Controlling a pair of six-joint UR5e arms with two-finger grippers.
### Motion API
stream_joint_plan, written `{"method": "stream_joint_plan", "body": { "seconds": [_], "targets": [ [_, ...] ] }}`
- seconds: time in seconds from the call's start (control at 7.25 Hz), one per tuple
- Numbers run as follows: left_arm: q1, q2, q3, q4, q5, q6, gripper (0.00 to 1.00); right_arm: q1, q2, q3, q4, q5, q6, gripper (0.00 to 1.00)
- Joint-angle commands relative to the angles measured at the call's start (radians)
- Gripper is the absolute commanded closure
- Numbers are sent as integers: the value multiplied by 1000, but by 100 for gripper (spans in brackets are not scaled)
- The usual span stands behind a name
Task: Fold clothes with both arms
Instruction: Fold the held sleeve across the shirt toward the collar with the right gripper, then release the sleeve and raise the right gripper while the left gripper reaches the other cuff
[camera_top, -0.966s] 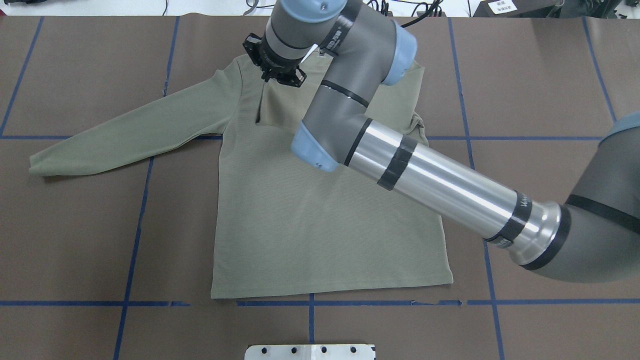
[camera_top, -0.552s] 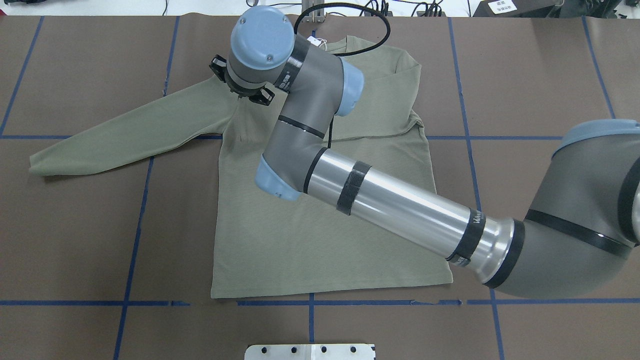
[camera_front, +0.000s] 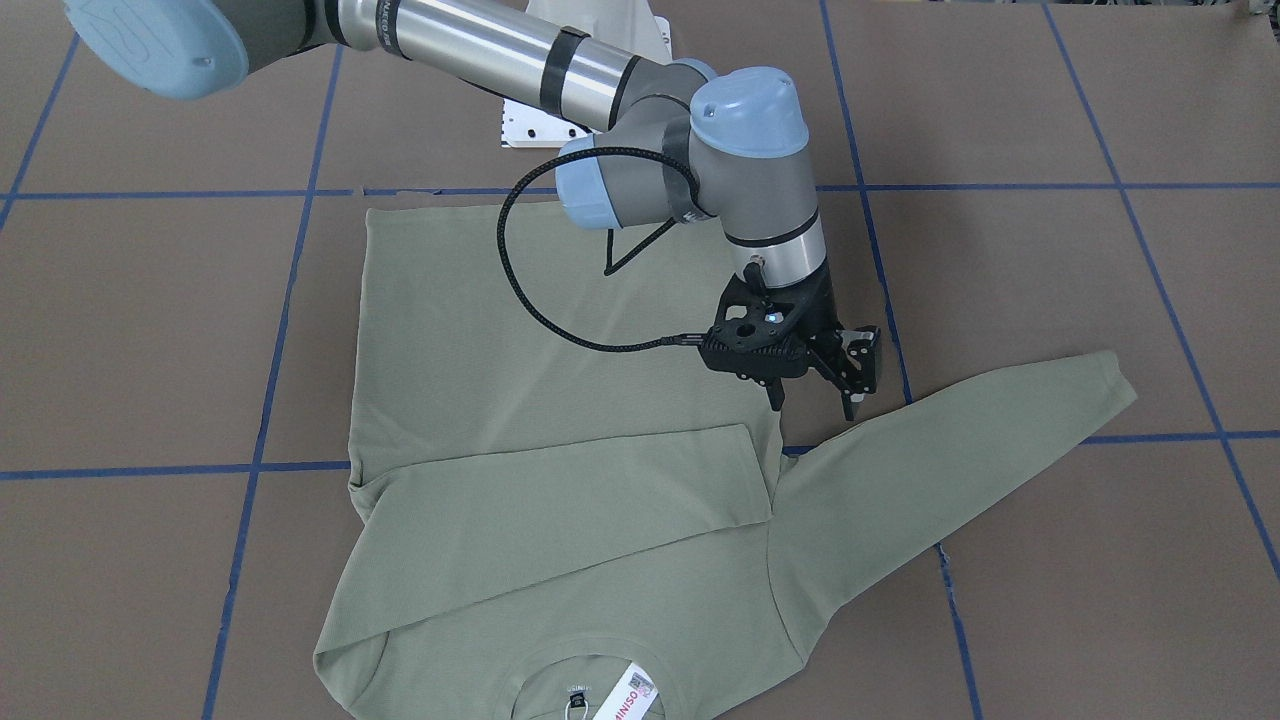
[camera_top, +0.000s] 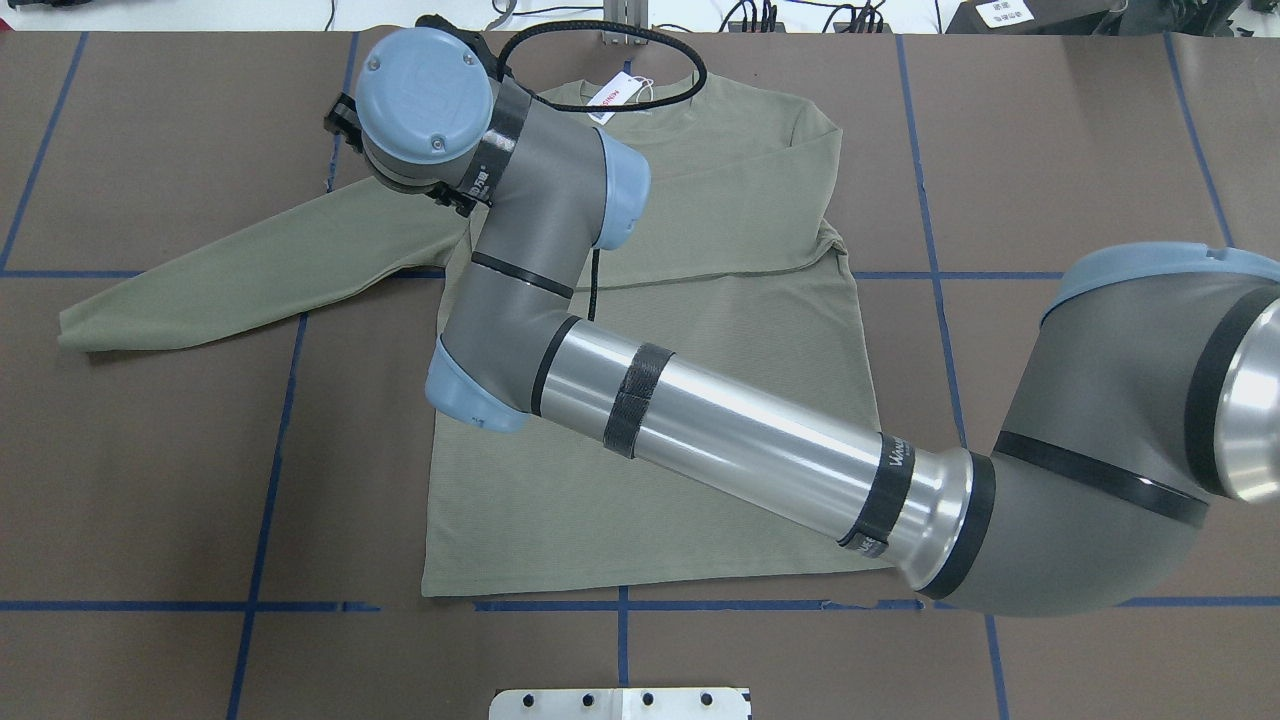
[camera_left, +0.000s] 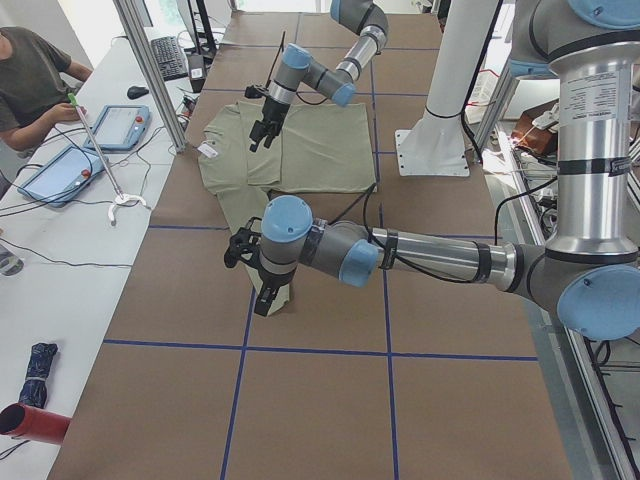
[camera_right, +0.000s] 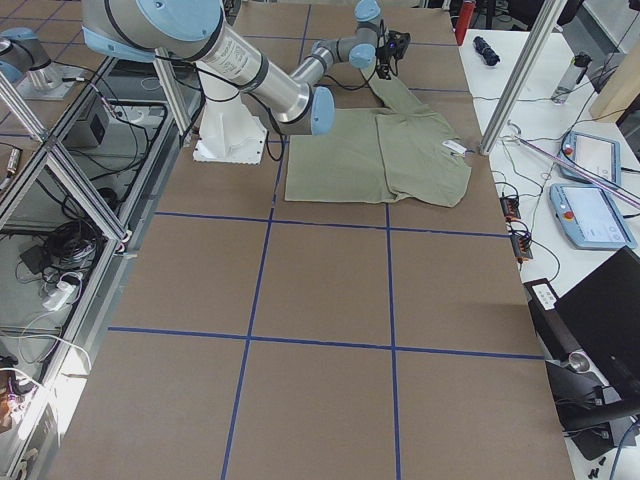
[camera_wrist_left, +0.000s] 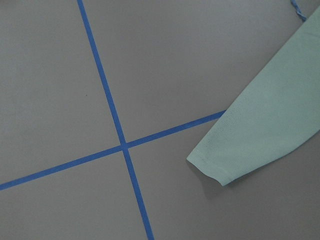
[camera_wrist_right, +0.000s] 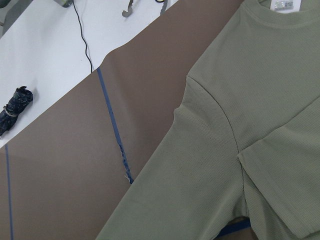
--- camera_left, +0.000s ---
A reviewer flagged olive green long-sleeve shirt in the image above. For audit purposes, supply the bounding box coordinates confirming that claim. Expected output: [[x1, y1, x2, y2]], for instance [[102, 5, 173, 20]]
[[198, 101, 376, 315]]

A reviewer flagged near blue teach pendant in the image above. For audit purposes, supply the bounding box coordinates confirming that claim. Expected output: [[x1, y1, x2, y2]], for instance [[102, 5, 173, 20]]
[[18, 146, 104, 207]]

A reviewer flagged red cylinder tube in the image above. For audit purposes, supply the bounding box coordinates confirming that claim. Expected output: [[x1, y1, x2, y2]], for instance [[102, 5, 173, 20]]
[[1, 403, 71, 445]]

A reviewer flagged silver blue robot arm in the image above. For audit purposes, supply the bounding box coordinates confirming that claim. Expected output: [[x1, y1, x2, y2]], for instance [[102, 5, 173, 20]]
[[245, 1, 389, 152], [249, 1, 639, 340]]

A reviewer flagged blue teach pendant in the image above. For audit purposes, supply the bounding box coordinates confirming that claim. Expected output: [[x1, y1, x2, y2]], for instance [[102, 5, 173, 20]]
[[18, 146, 104, 207], [91, 105, 150, 153]]

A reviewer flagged black computer mouse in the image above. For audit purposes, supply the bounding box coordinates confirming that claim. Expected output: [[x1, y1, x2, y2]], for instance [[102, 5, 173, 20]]
[[126, 86, 149, 100]]

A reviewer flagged seated person in grey shirt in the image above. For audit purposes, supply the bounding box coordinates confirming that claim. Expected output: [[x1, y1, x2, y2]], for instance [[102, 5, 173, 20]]
[[1, 26, 93, 158]]

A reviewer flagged black power brick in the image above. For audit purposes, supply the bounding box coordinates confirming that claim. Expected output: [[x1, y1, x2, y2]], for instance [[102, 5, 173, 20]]
[[186, 53, 207, 93]]

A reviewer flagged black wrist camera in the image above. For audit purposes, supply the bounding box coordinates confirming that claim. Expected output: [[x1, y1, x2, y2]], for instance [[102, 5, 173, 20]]
[[224, 227, 261, 269], [244, 85, 270, 99]]

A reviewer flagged black computer keyboard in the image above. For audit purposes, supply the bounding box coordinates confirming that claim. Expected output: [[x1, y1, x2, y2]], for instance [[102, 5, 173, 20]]
[[150, 36, 188, 81]]

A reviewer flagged far blue teach pendant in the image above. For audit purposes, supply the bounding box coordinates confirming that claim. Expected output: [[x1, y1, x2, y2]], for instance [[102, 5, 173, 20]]
[[91, 105, 150, 153]]

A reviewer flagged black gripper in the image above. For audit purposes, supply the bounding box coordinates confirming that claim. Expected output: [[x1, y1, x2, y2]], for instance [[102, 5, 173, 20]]
[[254, 261, 296, 316], [249, 97, 290, 152]]

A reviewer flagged aluminium frame post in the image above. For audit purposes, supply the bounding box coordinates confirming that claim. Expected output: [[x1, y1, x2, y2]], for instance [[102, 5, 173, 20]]
[[113, 0, 186, 153]]

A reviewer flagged silver reacher grabber stick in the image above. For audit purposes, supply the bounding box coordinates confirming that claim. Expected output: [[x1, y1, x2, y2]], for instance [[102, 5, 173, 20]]
[[68, 93, 149, 227]]

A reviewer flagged white Miniso hang tag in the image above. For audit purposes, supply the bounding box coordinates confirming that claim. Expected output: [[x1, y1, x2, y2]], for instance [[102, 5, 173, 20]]
[[197, 143, 219, 158]]

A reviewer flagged folded dark blue umbrella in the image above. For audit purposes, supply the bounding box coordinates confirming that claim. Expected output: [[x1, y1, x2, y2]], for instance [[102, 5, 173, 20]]
[[19, 343, 58, 409]]

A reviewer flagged brown box with white device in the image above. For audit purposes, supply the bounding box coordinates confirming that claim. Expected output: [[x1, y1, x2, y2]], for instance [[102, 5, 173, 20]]
[[511, 100, 560, 156]]

